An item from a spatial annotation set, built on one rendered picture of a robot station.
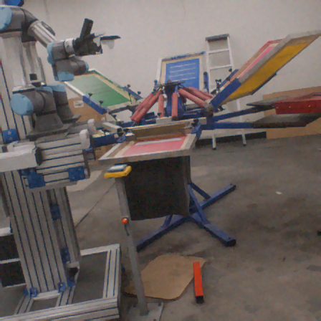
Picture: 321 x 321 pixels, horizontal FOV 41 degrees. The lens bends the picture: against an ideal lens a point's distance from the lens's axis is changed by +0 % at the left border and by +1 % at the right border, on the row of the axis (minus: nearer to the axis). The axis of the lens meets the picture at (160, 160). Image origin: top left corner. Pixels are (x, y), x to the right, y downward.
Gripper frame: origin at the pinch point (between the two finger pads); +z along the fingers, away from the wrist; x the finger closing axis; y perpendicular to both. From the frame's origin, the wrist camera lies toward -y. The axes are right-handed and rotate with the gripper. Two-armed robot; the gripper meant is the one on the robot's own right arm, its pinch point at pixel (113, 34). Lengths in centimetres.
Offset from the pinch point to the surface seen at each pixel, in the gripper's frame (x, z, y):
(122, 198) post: -40, -27, 85
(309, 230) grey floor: -180, 65, 144
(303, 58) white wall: -547, 47, -27
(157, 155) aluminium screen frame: -60, -11, 63
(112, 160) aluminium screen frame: -54, -39, 64
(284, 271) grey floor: -113, 52, 154
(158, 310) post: -56, -20, 161
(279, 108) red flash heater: -140, 54, 43
